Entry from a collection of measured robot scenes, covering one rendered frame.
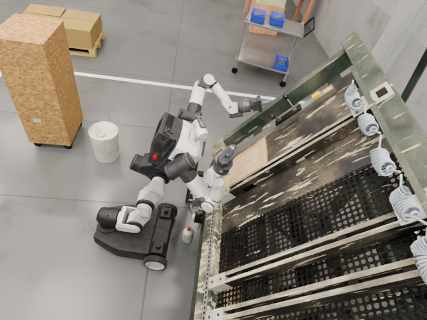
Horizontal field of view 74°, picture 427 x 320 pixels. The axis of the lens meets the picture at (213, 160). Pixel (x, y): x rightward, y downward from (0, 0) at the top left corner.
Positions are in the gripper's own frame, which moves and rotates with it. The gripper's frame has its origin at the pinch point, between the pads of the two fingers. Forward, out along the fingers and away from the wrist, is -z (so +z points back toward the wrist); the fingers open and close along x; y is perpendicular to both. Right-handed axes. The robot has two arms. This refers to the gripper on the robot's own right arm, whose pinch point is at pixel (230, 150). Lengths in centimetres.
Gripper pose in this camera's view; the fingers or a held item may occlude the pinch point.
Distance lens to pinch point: 129.3
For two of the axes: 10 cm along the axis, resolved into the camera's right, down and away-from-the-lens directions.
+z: -2.2, 4.5, 8.7
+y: 7.4, 6.5, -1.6
